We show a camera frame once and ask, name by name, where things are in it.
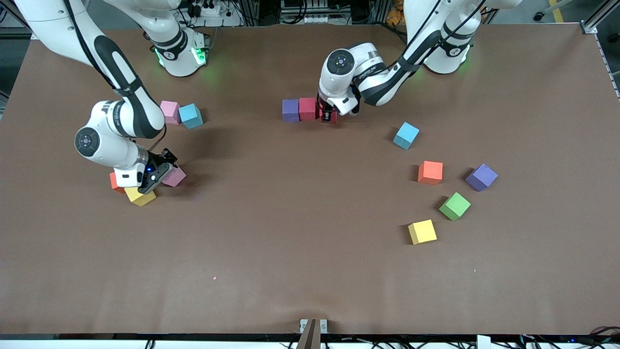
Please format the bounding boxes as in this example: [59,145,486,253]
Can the pink foam cube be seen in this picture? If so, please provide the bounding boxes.
[160,100,181,125]
[161,166,187,188]

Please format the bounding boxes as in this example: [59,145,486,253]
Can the yellow foam cube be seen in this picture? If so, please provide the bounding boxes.
[124,187,157,207]
[408,220,437,245]

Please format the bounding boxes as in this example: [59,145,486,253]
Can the blue foam cube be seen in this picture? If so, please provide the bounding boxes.
[392,122,420,150]
[178,103,204,129]

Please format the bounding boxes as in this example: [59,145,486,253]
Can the orange snack bag pile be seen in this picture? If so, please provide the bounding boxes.
[386,0,406,26]

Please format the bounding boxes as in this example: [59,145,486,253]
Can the brown paper table cover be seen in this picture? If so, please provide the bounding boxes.
[0,23,620,336]

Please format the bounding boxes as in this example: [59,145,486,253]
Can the green foam cube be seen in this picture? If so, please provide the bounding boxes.
[439,192,471,222]

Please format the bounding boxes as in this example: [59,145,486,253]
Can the white power strip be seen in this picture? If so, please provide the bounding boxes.
[186,0,243,27]

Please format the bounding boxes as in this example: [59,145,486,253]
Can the metal mount bracket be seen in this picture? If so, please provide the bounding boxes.
[296,318,328,349]

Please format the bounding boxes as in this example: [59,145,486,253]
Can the aluminium frame profile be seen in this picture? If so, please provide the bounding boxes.
[581,0,620,34]

